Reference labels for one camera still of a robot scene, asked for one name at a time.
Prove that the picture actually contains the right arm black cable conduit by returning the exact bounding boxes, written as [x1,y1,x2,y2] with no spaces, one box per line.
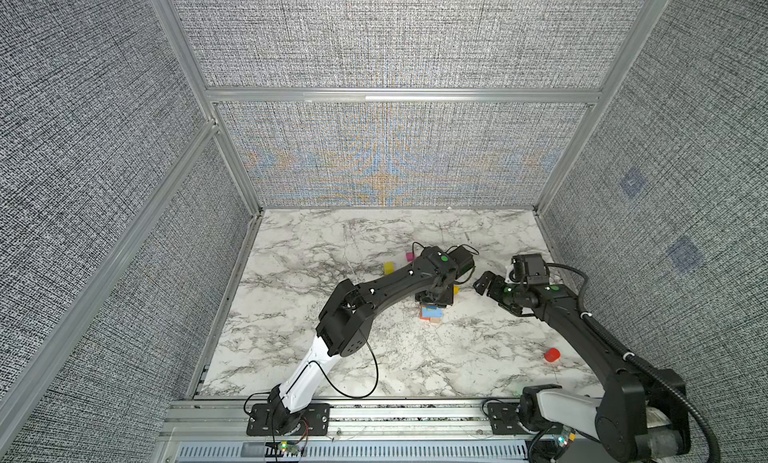
[545,262,721,463]

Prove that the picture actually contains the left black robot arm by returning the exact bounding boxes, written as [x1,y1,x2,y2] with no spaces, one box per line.
[267,246,475,435]

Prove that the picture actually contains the light blue wood block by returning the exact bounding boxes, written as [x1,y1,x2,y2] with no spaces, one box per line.
[420,306,443,318]

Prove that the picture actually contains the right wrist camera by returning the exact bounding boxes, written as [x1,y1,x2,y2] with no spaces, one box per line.
[508,253,549,286]

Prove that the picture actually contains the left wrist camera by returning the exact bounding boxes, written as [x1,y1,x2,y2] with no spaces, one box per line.
[447,244,478,281]

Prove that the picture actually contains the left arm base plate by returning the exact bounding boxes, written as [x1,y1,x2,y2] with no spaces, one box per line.
[246,403,332,437]

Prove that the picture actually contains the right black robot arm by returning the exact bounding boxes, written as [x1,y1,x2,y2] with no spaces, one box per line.
[473,271,692,462]

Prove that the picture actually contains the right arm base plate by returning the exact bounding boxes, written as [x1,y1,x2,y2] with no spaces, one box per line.
[481,399,563,436]

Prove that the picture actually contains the red wood cylinder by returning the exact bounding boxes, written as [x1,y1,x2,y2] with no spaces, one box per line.
[544,348,561,363]

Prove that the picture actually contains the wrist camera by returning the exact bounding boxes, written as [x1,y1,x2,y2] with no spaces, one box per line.
[508,253,549,286]
[447,244,478,281]

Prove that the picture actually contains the aluminium mounting rail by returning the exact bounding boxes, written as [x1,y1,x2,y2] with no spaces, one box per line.
[152,396,661,443]

